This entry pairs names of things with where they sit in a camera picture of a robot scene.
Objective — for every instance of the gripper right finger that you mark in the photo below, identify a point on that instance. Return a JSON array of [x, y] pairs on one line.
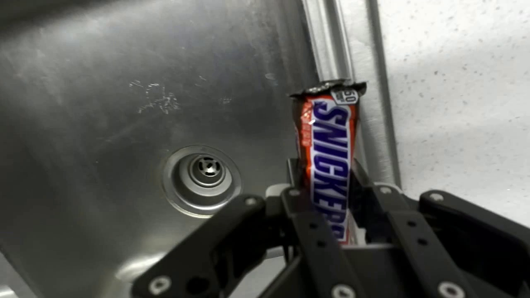
[[430, 248]]

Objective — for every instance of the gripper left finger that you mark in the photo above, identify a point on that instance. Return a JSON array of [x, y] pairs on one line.
[[232, 240]]

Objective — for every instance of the brown chocolate bar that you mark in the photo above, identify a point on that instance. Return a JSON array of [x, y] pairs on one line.
[[330, 159]]

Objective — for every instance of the stainless steel sink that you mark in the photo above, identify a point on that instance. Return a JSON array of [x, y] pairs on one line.
[[165, 124]]

